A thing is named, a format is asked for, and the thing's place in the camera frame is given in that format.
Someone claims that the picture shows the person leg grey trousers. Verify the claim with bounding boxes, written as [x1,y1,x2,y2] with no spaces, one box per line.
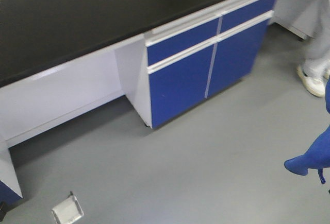
[303,0,329,79]

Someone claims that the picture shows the blue microfiber cloth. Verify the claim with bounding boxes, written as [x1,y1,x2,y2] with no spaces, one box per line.
[283,76,330,185]

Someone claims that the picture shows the white shoe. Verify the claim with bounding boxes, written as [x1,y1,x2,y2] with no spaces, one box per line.
[296,65,325,98]

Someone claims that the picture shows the blue white base cabinet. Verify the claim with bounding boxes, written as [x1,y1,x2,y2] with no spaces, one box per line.
[114,0,276,128]

